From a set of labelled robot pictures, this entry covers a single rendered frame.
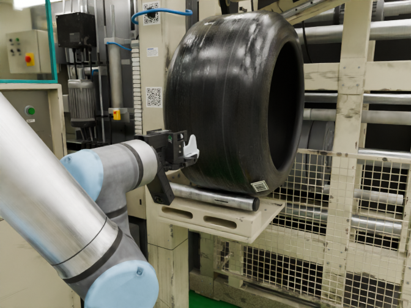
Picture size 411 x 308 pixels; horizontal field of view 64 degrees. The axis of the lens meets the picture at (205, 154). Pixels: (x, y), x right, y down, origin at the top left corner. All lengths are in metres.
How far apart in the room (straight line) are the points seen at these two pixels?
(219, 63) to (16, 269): 0.96
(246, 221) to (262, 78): 0.43
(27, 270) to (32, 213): 0.97
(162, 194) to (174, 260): 0.71
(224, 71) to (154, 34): 0.44
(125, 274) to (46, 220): 0.11
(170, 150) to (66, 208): 0.33
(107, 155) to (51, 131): 0.82
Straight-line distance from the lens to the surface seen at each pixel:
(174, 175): 1.22
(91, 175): 0.51
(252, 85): 0.85
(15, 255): 1.32
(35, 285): 1.41
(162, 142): 0.67
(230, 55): 0.88
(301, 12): 1.44
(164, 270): 1.43
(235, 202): 1.04
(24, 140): 0.40
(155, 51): 1.23
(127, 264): 0.42
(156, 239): 1.39
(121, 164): 0.55
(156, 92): 1.23
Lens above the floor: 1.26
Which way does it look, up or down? 12 degrees down
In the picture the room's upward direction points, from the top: straight up
